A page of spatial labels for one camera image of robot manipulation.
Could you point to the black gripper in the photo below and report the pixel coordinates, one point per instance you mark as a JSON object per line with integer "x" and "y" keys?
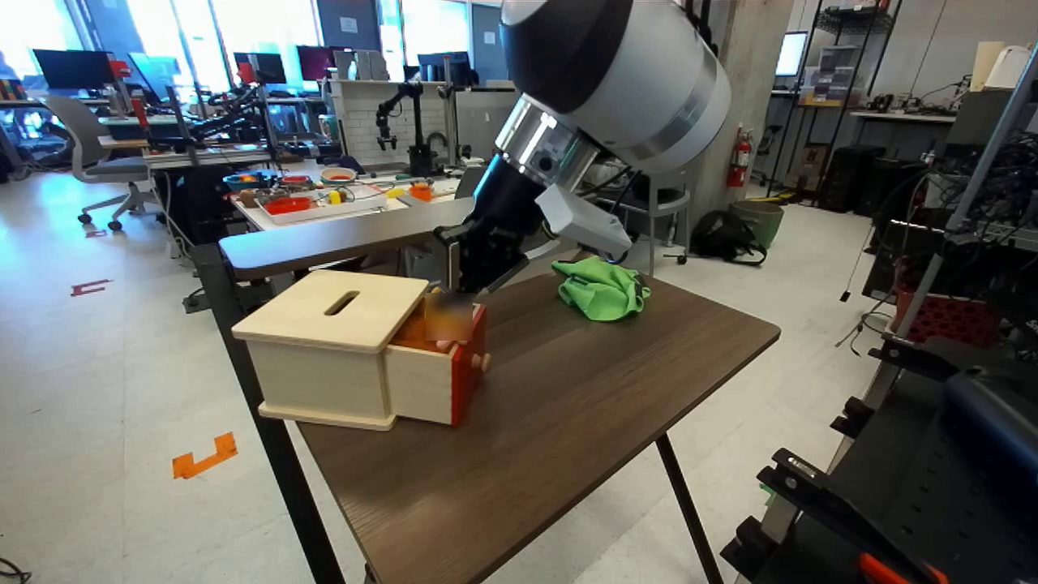
{"x": 487, "y": 244}

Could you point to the orange rabbit toy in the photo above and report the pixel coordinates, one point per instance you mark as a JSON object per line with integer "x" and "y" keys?
{"x": 446, "y": 324}

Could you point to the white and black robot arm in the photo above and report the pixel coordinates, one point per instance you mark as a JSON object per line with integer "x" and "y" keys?
{"x": 630, "y": 77}

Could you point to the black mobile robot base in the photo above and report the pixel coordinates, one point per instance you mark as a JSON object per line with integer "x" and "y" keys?
{"x": 935, "y": 484}

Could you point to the red front wooden drawer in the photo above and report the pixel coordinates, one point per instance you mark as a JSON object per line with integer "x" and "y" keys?
{"x": 428, "y": 385}

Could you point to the green cloth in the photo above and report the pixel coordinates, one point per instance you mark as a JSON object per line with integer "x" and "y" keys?
{"x": 604, "y": 293}

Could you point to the brown two-tier desk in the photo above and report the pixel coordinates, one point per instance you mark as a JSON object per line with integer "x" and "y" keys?
{"x": 564, "y": 406}

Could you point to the wooden box with slot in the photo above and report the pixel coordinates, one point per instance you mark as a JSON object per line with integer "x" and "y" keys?
{"x": 318, "y": 349}

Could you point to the white table with toys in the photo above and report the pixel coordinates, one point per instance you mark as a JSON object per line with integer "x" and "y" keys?
{"x": 325, "y": 193}

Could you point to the red fire extinguisher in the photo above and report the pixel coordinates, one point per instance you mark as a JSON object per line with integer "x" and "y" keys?
{"x": 742, "y": 157}

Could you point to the grey office chair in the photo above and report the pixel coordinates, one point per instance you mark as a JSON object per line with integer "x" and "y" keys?
{"x": 103, "y": 157}

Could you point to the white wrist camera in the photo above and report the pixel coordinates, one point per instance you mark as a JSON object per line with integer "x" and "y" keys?
{"x": 582, "y": 222}

